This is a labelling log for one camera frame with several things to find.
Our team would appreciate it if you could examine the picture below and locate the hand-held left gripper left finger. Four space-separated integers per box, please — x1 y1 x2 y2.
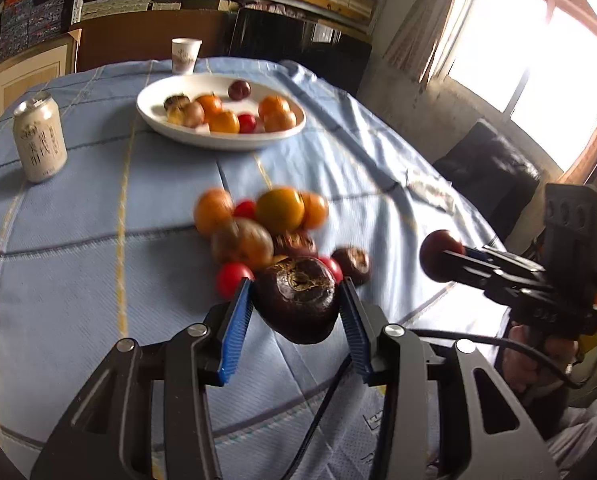
31 277 254 480

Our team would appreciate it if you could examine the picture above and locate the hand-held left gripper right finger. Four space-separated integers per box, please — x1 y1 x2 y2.
339 277 562 480

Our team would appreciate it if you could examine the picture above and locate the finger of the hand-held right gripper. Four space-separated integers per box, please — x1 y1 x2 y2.
440 248 530 307
461 245 548 282

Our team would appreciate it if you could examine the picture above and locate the dark red passion fruit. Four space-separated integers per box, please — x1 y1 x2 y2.
419 229 465 282

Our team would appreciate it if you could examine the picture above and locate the mottled brown orange fruit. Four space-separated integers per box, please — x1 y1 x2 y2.
211 218 274 271

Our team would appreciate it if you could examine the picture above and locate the yellowish orange tangerine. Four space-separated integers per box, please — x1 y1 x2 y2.
207 110 240 134
256 187 305 235

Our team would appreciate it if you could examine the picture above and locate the white oval plate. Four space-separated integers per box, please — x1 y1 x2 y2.
136 74 307 151

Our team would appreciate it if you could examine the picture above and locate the person's right hand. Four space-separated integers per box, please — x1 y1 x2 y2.
501 324 582 408

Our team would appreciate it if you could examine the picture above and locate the black bag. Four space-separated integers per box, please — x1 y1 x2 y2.
433 120 542 241

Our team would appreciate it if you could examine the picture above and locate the crumpled white tissue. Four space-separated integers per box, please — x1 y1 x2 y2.
409 175 454 211

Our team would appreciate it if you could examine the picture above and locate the blue checked tablecloth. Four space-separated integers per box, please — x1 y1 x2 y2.
0 57 512 480

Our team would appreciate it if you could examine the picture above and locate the bright window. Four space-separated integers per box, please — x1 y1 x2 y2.
431 0 597 171

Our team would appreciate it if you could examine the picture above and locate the pale grey cloth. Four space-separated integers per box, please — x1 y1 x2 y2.
546 397 597 480

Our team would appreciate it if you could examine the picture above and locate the beige patterned curtain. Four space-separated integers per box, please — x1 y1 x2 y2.
383 0 479 91

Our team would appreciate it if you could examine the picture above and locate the cream beverage can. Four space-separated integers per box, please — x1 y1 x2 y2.
12 94 68 184

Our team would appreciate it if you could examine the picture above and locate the white paper cup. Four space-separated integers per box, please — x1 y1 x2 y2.
171 38 201 76

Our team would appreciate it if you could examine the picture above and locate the brown wooden board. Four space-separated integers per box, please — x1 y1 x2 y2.
76 10 239 73

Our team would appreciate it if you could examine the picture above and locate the light wooden framed panel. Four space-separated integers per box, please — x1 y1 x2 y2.
0 30 82 126

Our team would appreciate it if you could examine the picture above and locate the pile of blue patterned cartons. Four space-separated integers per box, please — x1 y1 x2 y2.
0 0 72 63

